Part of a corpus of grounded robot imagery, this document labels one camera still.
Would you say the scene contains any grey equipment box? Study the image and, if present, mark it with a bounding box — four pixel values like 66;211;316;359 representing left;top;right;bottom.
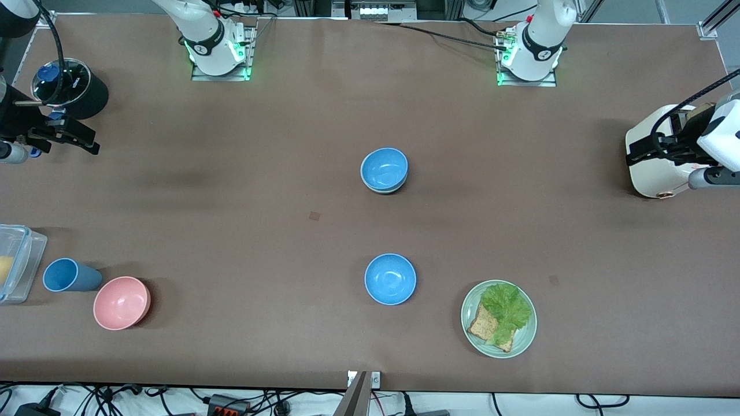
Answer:
332;0;418;22

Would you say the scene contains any green lettuce leaf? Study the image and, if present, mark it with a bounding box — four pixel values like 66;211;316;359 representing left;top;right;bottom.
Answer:
481;283;532;347

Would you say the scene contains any black orange power strip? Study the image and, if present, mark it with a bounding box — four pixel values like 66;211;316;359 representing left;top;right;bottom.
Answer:
206;394;251;416

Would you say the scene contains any green bowl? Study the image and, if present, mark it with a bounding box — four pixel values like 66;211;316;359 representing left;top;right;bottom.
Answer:
361;172;409;195

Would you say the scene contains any grey camera mount strut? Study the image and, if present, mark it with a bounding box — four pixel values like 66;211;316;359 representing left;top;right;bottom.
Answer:
334;371;371;416

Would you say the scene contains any green plate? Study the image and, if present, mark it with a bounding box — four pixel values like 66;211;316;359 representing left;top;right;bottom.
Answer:
461;280;538;359

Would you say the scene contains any black power adapter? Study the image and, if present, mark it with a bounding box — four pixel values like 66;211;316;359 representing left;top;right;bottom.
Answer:
14;402;62;416

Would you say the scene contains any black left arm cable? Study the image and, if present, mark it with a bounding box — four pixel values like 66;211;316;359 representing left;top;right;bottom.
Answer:
650;70;740;152

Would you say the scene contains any clear plastic container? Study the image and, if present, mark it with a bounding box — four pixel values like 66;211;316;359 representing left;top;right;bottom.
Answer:
0;224;48;304

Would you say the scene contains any blue bowl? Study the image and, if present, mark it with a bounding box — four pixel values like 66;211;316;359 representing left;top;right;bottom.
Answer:
364;253;417;306
360;147;409;191

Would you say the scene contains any black pot with blue handle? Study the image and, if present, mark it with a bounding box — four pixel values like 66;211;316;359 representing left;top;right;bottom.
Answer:
29;58;109;158

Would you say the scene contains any blue cup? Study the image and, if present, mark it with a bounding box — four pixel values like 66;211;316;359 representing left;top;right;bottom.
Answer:
42;258;103;293

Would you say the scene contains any brown bread slice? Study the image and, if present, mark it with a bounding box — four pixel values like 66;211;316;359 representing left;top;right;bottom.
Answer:
467;303;515;353

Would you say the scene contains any black looped floor cable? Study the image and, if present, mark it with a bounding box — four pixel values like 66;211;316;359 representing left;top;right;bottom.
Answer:
575;394;631;408

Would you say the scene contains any glass lid with blue knob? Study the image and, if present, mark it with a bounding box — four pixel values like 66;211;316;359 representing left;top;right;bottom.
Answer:
31;58;92;108

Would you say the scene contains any white toaster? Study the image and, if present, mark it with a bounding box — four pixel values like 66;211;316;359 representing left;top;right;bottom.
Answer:
626;103;718;199

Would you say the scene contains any long black table cable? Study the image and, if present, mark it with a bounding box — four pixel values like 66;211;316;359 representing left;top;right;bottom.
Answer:
375;21;510;51

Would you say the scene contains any pink bowl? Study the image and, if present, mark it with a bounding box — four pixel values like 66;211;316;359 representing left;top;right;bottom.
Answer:
93;276;152;331

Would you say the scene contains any aluminium frame rail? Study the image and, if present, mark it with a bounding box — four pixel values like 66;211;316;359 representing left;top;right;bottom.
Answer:
697;0;740;40

